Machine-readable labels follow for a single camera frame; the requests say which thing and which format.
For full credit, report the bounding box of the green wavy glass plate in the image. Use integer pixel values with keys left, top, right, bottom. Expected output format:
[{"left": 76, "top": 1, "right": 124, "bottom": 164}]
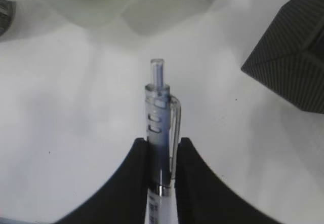
[{"left": 40, "top": 0, "right": 214, "bottom": 35}]

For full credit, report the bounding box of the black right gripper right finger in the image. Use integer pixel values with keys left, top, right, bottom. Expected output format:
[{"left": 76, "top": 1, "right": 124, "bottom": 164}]
[{"left": 176, "top": 137, "right": 264, "bottom": 224}]

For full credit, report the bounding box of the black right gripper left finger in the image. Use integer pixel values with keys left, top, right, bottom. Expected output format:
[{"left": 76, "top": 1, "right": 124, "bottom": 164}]
[{"left": 56, "top": 138, "right": 149, "bottom": 223}]

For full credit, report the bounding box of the grey grip pen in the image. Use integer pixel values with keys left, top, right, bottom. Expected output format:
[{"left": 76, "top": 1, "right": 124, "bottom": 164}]
[{"left": 145, "top": 58, "right": 181, "bottom": 223}]

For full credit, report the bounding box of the brown Nescafe coffee bottle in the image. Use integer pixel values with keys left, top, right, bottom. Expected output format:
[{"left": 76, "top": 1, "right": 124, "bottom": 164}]
[{"left": 0, "top": 0, "right": 17, "bottom": 36}]

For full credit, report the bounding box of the black mesh pen holder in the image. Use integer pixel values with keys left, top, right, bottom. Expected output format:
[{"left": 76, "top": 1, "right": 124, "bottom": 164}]
[{"left": 241, "top": 0, "right": 323, "bottom": 114}]

